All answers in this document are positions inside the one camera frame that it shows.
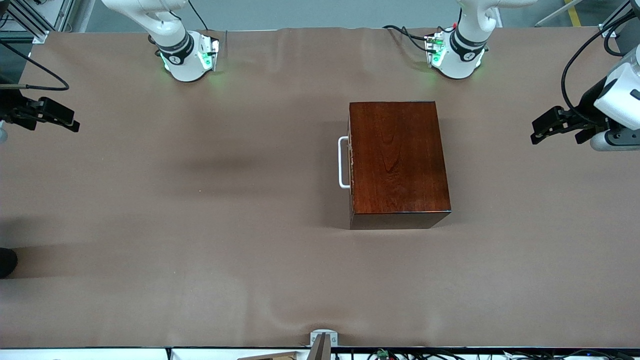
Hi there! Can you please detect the light wood drawer white handle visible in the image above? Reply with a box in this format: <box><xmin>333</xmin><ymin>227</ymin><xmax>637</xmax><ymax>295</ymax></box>
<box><xmin>338</xmin><ymin>136</ymin><xmax>354</xmax><ymax>190</ymax></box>

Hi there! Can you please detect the yellow floor tape strip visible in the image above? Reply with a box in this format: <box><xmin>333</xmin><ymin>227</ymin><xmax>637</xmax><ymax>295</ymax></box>
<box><xmin>564</xmin><ymin>0</ymin><xmax>583</xmax><ymax>27</ymax></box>

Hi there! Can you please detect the black rounded object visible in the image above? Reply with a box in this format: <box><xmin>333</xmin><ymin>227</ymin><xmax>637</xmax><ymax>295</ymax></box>
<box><xmin>0</xmin><ymin>247</ymin><xmax>19</xmax><ymax>279</ymax></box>

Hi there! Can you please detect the dark brown wooden cabinet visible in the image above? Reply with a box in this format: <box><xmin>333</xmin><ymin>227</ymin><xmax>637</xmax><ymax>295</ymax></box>
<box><xmin>348</xmin><ymin>101</ymin><xmax>452</xmax><ymax>231</ymax></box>

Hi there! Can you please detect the brown table cloth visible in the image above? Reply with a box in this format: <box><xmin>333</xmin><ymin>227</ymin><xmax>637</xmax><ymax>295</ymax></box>
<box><xmin>0</xmin><ymin>26</ymin><xmax>640</xmax><ymax>349</ymax></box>

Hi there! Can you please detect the light wooden board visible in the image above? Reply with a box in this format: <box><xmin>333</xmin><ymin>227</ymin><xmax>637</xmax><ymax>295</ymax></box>
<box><xmin>237</xmin><ymin>351</ymin><xmax>298</xmax><ymax>360</ymax></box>

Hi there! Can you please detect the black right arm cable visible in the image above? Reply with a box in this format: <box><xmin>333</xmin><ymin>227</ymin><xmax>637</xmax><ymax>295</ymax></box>
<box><xmin>0</xmin><ymin>42</ymin><xmax>70</xmax><ymax>92</ymax></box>

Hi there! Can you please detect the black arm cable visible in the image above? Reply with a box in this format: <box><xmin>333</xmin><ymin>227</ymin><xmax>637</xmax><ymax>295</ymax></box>
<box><xmin>0</xmin><ymin>42</ymin><xmax>70</xmax><ymax>92</ymax></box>
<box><xmin>561</xmin><ymin>0</ymin><xmax>632</xmax><ymax>126</ymax></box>

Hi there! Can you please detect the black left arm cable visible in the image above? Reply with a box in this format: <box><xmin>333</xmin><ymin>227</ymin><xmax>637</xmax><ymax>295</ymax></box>
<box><xmin>561</xmin><ymin>0</ymin><xmax>632</xmax><ymax>126</ymax></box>

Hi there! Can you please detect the aluminium frame profile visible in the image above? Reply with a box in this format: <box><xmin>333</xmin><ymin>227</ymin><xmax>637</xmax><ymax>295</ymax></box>
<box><xmin>597</xmin><ymin>0</ymin><xmax>640</xmax><ymax>38</ymax></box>
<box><xmin>0</xmin><ymin>0</ymin><xmax>76</xmax><ymax>43</ymax></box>

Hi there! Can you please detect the black base cable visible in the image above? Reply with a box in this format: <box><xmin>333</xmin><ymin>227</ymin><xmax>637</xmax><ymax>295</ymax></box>
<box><xmin>187</xmin><ymin>0</ymin><xmax>209</xmax><ymax>32</ymax></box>
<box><xmin>382</xmin><ymin>25</ymin><xmax>432</xmax><ymax>53</ymax></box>

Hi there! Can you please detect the tangled black cable bundle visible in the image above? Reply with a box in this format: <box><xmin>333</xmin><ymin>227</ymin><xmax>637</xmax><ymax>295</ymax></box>
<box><xmin>367</xmin><ymin>349</ymin><xmax>640</xmax><ymax>360</ymax></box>

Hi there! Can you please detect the grey metal bracket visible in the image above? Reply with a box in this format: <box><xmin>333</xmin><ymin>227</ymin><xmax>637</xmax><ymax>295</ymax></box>
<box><xmin>310</xmin><ymin>329</ymin><xmax>339</xmax><ymax>360</ymax></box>

